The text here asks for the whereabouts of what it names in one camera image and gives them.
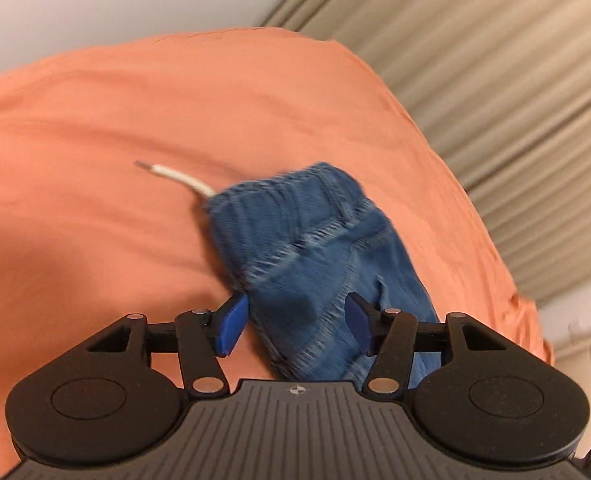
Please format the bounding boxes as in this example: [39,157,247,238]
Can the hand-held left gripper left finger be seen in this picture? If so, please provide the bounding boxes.
[86,293,250,395]

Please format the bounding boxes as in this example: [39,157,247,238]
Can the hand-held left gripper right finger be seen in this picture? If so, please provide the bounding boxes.
[344,292,509,395]

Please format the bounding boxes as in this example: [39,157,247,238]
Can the blue denim pants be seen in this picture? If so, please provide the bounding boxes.
[134,161,444,392]

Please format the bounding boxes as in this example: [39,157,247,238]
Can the orange blanket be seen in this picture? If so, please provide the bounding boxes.
[0,27,557,480]

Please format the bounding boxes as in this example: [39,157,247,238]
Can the beige curtain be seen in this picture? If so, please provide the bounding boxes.
[260,0,591,307]

